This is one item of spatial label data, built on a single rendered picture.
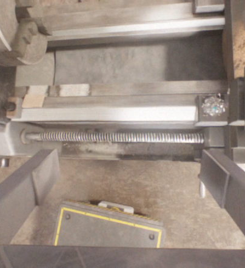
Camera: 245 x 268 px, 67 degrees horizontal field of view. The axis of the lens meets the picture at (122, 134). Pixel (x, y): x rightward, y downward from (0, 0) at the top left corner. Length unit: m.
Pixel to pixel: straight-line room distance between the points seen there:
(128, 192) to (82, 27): 1.18
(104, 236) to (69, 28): 1.16
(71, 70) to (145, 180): 1.00
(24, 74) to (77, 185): 0.97
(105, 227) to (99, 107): 0.83
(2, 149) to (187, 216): 1.30
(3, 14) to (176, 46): 0.67
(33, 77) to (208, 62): 0.83
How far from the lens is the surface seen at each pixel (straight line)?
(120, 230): 1.31
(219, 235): 1.71
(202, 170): 0.17
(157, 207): 1.59
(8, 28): 0.62
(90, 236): 1.37
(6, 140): 0.95
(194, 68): 0.93
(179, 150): 1.15
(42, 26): 0.69
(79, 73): 0.96
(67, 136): 0.89
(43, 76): 1.05
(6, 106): 0.85
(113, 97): 0.76
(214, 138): 0.78
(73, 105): 0.78
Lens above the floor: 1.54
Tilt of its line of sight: 79 degrees down
